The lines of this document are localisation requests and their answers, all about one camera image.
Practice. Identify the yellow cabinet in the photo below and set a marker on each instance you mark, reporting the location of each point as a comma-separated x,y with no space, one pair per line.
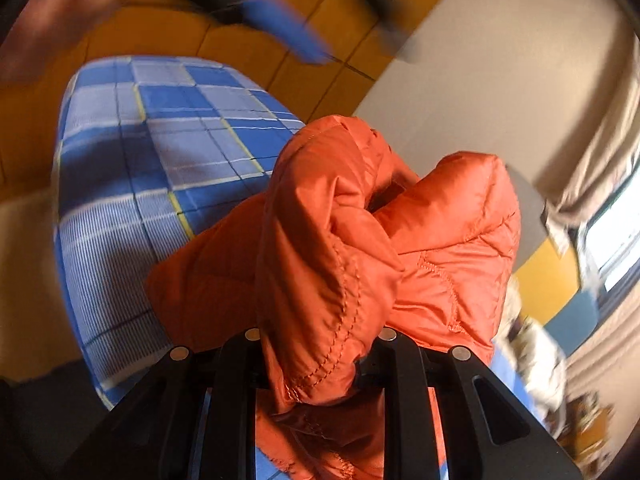
547,285

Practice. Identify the blue cabinet panel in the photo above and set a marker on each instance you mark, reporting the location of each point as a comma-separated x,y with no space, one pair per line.
575,322

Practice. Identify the window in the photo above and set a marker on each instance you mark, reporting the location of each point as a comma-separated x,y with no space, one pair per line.
617,240

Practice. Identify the beige fluffy garment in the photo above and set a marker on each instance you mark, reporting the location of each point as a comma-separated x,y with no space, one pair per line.
537,360

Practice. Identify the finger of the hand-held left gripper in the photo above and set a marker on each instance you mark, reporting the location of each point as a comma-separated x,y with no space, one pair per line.
290,27
385,5

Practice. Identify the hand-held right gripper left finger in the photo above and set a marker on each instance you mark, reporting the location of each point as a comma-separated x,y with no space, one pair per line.
235,385

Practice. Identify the blue plaid ironing board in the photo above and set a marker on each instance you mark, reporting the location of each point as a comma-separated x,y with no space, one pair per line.
150,160

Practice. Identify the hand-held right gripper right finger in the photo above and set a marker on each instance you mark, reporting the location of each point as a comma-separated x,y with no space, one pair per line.
396,375

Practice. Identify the beige curtain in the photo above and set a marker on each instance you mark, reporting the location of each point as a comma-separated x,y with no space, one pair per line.
600,160

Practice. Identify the orange puffer jacket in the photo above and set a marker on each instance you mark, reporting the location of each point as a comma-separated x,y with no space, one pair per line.
325,260

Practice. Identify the person's left forearm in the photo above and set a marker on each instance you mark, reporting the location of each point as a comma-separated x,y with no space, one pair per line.
75,15

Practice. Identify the dark cloth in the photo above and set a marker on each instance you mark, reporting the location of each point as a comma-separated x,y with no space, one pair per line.
40,425

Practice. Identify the grey board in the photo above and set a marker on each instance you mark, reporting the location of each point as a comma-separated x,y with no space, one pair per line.
527,210

